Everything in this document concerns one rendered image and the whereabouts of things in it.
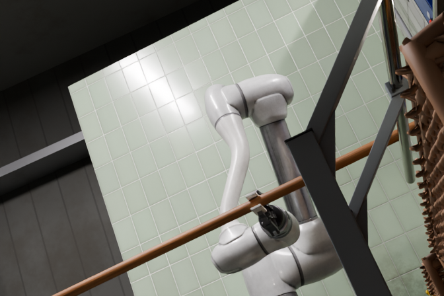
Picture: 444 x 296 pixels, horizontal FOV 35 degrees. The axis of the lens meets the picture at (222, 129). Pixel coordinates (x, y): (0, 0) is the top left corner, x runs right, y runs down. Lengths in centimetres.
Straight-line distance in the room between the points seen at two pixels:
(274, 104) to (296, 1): 111
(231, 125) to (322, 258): 56
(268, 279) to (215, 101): 64
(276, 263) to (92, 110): 152
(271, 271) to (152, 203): 103
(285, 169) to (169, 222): 93
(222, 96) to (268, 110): 17
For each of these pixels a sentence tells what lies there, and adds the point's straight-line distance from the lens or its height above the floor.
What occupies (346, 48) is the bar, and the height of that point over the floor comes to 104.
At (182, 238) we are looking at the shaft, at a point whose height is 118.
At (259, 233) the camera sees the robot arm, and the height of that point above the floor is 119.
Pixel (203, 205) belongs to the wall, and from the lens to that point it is 328.
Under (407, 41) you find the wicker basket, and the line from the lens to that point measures 37.
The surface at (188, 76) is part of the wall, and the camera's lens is 353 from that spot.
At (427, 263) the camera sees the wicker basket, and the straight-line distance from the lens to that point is 96.
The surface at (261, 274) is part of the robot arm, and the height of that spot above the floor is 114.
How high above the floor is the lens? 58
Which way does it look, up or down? 25 degrees up
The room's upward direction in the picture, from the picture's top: 23 degrees counter-clockwise
